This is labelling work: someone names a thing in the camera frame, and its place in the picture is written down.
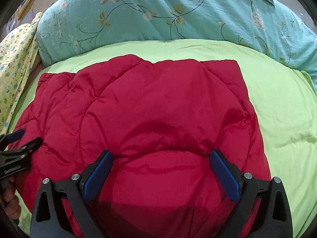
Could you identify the person's left hand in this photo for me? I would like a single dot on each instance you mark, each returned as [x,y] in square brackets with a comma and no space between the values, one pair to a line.
[12,208]

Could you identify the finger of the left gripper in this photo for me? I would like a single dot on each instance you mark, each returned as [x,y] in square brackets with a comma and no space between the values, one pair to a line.
[15,136]
[27,148]

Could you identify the light green bed sheet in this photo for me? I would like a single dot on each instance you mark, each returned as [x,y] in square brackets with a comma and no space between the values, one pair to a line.
[283,98]

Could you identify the teal floral quilt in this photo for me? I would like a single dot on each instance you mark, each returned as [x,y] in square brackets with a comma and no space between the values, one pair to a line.
[72,27]

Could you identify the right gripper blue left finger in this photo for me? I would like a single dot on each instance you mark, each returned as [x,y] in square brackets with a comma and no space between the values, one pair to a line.
[49,217]

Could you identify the gold framed wall picture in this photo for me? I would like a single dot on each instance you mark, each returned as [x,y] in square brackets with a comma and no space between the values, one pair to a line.
[27,0]

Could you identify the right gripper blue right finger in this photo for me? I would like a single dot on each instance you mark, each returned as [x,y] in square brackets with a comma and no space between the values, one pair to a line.
[273,218]

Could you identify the red quilted puffer jacket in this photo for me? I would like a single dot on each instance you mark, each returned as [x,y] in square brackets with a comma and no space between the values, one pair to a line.
[160,121]

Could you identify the yellow cartoon print blanket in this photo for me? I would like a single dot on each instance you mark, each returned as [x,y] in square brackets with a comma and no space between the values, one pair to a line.
[18,53]

